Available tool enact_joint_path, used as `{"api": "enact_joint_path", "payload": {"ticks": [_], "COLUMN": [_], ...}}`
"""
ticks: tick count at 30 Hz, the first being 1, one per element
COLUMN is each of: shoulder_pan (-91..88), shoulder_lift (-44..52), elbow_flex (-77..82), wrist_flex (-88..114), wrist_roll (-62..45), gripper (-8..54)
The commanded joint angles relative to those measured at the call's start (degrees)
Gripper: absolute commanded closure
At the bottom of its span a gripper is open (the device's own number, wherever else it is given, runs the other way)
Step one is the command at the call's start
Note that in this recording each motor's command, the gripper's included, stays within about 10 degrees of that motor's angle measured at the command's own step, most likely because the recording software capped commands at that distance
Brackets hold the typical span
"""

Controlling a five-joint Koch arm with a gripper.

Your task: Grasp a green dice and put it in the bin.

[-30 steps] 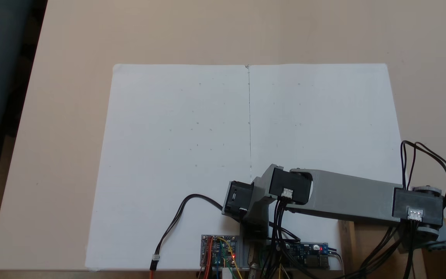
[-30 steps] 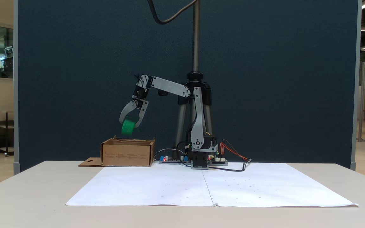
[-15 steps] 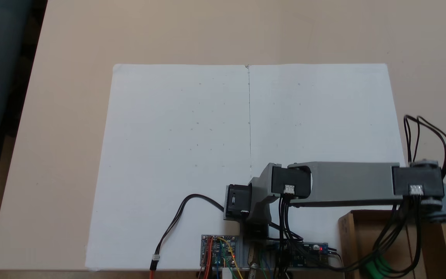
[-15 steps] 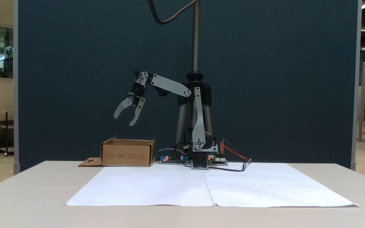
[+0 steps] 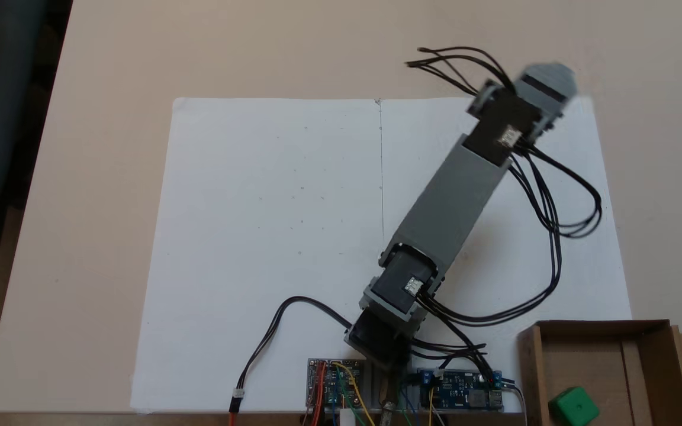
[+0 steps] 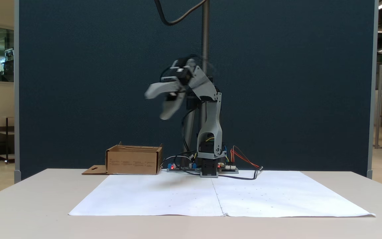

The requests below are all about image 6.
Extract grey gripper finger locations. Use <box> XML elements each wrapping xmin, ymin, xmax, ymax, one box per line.
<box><xmin>159</xmin><ymin>91</ymin><xmax>187</xmax><ymax>120</ymax></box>
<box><xmin>144</xmin><ymin>81</ymin><xmax>181</xmax><ymax>100</ymax></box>

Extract blue power circuit board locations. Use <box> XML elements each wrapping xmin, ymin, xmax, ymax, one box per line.
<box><xmin>167</xmin><ymin>162</ymin><xmax>199</xmax><ymax>172</ymax></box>

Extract dark blue partition panel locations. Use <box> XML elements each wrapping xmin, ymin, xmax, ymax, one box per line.
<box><xmin>14</xmin><ymin>0</ymin><xmax>379</xmax><ymax>183</ymax></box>

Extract brown cardboard box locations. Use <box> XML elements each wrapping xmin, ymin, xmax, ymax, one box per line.
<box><xmin>82</xmin><ymin>142</ymin><xmax>163</xmax><ymax>175</ymax></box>

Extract motor controller circuit board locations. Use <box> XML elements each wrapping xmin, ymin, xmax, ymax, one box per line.
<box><xmin>218</xmin><ymin>163</ymin><xmax>239</xmax><ymax>174</ymax></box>

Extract white paper sheet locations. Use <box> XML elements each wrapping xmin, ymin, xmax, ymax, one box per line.
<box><xmin>68</xmin><ymin>171</ymin><xmax>376</xmax><ymax>218</ymax></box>

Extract black shelf cart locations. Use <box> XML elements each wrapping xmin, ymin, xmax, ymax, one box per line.
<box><xmin>0</xmin><ymin>116</ymin><xmax>15</xmax><ymax>164</ymax></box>

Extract black elbow servo wires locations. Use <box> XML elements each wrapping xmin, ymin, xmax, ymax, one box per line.
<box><xmin>181</xmin><ymin>109</ymin><xmax>200</xmax><ymax>160</ymax></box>

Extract metal camera stand, black clamp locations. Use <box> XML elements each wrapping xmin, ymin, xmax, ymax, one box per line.
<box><xmin>179</xmin><ymin>0</ymin><xmax>223</xmax><ymax>163</ymax></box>

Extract thick black hanging cable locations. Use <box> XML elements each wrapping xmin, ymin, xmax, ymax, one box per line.
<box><xmin>154</xmin><ymin>0</ymin><xmax>208</xmax><ymax>26</ymax></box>

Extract orange wires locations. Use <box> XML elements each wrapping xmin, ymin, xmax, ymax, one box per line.
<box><xmin>230</xmin><ymin>146</ymin><xmax>260</xmax><ymax>168</ymax></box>

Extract black power cable with connector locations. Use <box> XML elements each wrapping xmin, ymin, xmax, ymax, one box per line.
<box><xmin>218</xmin><ymin>166</ymin><xmax>264</xmax><ymax>181</ymax></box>

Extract framed wall window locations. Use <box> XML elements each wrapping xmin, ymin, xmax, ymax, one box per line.
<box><xmin>0</xmin><ymin>23</ymin><xmax>15</xmax><ymax>86</ymax></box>

